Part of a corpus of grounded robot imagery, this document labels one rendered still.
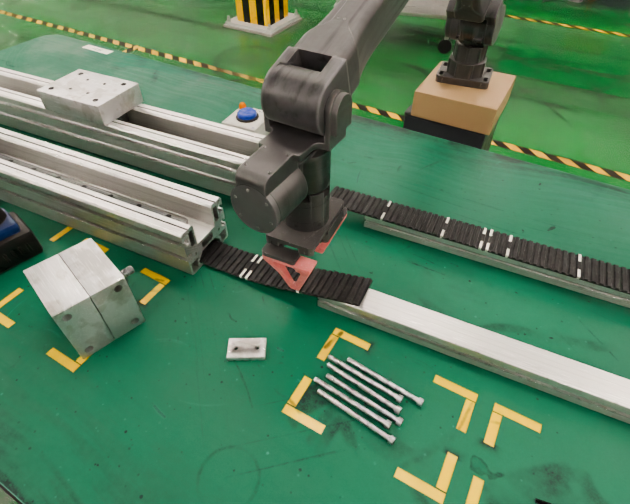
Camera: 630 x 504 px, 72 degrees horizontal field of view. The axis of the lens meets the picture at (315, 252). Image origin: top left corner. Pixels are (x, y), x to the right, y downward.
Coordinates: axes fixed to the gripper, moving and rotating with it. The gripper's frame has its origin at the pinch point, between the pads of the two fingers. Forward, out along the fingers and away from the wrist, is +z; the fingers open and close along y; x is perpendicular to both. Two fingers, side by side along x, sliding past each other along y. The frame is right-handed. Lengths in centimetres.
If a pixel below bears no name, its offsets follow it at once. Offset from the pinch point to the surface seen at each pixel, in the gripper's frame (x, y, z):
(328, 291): 4.0, 1.4, 2.1
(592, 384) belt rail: 37.8, 0.7, 2.7
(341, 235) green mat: 0.0, -13.4, 5.6
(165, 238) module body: -21.5, 4.1, -0.2
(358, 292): 8.0, 0.5, 1.3
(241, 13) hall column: -204, -295, 72
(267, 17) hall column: -178, -294, 72
